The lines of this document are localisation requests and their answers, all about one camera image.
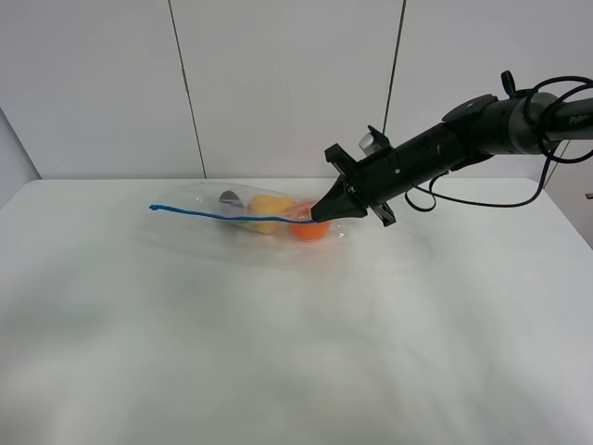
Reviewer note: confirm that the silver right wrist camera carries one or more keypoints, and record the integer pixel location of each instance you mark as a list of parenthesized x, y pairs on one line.
[(369, 144)]

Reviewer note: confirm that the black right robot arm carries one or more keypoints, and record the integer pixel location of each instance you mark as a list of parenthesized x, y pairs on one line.
[(473, 132)]

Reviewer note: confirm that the orange toy fruit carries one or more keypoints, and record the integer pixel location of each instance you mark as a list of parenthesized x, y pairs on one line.
[(306, 231)]

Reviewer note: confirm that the yellow toy fruit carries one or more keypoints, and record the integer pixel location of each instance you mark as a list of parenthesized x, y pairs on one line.
[(267, 205)]

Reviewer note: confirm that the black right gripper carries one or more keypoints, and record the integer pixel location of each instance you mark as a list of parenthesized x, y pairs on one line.
[(362, 185)]

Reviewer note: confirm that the clear zip bag blue seal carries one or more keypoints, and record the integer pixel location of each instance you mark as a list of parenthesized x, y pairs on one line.
[(202, 200)]

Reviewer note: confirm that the purple toy eggplant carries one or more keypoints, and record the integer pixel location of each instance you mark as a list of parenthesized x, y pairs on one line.
[(229, 199)]

